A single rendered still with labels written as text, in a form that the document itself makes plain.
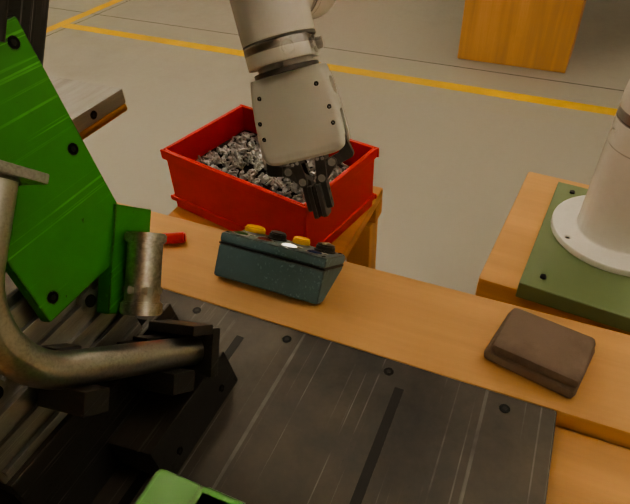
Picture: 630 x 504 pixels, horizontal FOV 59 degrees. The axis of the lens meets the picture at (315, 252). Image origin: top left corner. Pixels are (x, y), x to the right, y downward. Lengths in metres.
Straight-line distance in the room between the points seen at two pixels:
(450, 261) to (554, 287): 1.38
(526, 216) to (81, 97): 0.68
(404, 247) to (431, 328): 1.53
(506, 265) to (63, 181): 0.61
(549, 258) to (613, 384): 0.24
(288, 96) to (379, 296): 0.27
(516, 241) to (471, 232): 1.41
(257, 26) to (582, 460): 0.55
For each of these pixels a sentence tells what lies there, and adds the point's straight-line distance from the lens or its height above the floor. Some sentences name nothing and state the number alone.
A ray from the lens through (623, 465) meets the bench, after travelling 0.66.
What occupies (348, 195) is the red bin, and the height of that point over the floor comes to 0.87.
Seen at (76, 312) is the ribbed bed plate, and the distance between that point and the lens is 0.54.
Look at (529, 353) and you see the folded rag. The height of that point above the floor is 0.93.
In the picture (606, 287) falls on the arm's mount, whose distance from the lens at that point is 0.84.
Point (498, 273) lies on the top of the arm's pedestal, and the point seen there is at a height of 0.85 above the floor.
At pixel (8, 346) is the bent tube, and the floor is 1.11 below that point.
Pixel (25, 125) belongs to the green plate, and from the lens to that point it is 0.49.
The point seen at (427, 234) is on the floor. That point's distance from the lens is 2.28.
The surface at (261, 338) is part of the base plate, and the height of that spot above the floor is 0.90.
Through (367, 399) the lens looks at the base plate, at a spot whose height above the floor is 0.90.
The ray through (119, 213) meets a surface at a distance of 0.54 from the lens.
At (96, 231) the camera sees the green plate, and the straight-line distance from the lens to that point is 0.53.
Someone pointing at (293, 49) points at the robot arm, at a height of 1.19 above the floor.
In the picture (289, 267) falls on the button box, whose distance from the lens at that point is 0.70.
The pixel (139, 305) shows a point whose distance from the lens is 0.52.
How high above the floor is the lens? 1.40
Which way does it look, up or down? 40 degrees down
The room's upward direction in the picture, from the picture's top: 2 degrees counter-clockwise
